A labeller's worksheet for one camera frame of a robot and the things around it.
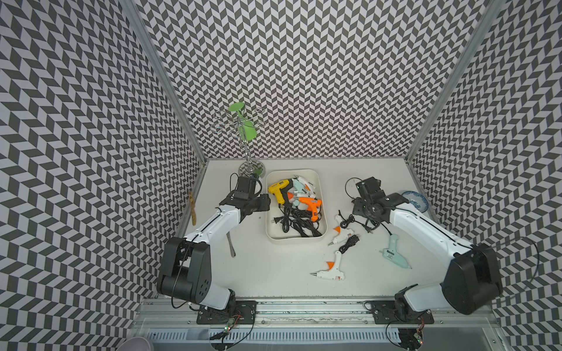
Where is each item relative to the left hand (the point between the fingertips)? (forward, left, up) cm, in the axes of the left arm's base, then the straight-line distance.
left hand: (265, 201), depth 90 cm
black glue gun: (+10, -8, -6) cm, 14 cm away
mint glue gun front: (-19, -50, -8) cm, 54 cm away
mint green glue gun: (+13, -14, -6) cm, 20 cm away
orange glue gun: (+1, -21, -4) cm, 21 cm away
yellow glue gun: (+9, -4, -4) cm, 11 cm away
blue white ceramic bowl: (+5, -69, -8) cm, 69 cm away
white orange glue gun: (-25, -27, -9) cm, 38 cm away
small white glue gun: (-11, -33, -8) cm, 35 cm away
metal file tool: (-15, +14, -10) cm, 22 cm away
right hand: (-6, -39, +1) cm, 40 cm away
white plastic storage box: (+3, -14, -9) cm, 17 cm away
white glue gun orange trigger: (+11, -20, -6) cm, 23 cm away
